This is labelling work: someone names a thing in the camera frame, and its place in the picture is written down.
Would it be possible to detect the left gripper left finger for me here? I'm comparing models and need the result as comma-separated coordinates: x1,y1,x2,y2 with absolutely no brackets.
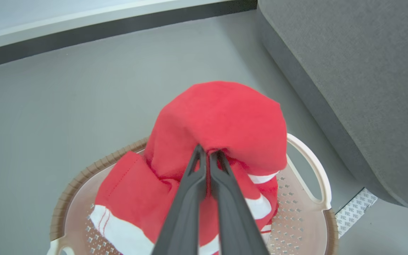
152,144,208,255

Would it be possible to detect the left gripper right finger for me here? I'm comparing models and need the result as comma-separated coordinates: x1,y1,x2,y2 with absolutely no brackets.
209,150,270,255

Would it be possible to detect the red and white clothing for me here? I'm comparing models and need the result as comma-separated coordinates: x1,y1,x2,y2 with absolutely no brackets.
90,81,288,255

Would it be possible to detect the beige perforated laundry basket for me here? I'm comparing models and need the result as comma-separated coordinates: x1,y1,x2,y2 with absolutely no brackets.
47,133,339,255

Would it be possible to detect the white printed tape strip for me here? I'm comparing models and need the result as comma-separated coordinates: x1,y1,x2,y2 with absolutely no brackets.
335,188,379,238

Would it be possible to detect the grey fabric sofa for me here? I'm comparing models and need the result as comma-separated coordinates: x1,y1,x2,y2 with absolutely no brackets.
257,0,408,211

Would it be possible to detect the black wall baseboard strip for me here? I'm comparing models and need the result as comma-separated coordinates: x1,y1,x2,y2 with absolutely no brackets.
0,0,257,71

